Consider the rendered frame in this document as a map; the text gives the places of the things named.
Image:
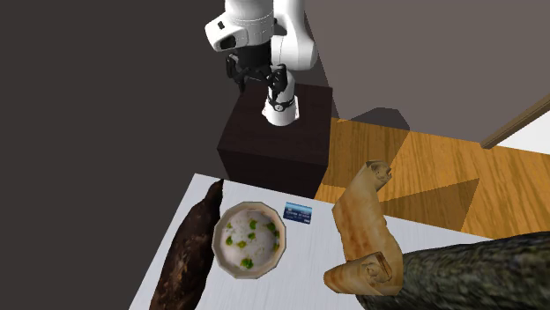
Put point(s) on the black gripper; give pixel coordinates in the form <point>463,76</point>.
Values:
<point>253,58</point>

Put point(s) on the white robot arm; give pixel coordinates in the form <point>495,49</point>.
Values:
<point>297,43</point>

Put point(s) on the dark brown robot stand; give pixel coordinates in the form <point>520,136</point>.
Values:
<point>275,146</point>

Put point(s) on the blue card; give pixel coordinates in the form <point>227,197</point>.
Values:
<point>298,213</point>

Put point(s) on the beige bowl with green specks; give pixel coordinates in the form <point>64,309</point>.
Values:
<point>249,240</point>

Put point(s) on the tan curved bread roll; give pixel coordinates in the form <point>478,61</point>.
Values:
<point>365,232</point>

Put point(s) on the dark brown elongated bark piece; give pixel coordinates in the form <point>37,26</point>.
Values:
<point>187,257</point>

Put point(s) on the brown wooden bar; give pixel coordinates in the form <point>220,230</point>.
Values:
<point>515,122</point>

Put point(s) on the dark green mottled log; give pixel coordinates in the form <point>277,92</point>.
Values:
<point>468,274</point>

